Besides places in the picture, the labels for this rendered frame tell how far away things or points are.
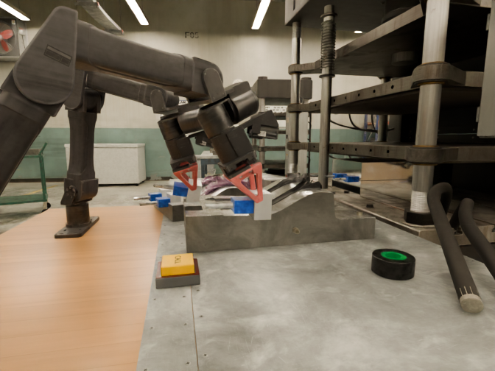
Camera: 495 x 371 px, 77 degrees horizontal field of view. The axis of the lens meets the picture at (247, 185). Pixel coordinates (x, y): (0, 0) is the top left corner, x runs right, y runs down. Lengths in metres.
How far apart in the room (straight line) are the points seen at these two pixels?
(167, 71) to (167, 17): 7.89
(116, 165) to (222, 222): 6.68
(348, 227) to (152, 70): 0.60
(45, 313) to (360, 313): 0.49
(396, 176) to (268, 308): 1.19
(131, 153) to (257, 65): 3.68
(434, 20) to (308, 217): 0.71
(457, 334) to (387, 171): 1.10
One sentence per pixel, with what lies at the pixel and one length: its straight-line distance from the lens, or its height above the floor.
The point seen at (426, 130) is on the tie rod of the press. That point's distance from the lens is 1.13.
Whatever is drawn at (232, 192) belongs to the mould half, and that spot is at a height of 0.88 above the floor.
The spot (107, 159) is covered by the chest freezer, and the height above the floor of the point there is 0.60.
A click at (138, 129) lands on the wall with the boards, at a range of 8.10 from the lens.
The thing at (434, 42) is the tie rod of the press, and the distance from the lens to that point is 1.17.
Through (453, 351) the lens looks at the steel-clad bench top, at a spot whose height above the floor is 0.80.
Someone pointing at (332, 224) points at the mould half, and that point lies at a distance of 0.84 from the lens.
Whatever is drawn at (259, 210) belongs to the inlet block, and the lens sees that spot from 0.62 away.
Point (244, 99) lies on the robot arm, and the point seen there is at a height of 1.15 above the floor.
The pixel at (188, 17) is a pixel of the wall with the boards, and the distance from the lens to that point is 8.39.
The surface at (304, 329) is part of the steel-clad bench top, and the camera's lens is 0.49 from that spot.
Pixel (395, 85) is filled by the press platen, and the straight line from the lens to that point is 1.37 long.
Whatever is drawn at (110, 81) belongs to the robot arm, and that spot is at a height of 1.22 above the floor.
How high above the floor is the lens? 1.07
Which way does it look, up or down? 9 degrees down
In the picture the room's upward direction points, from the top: straight up
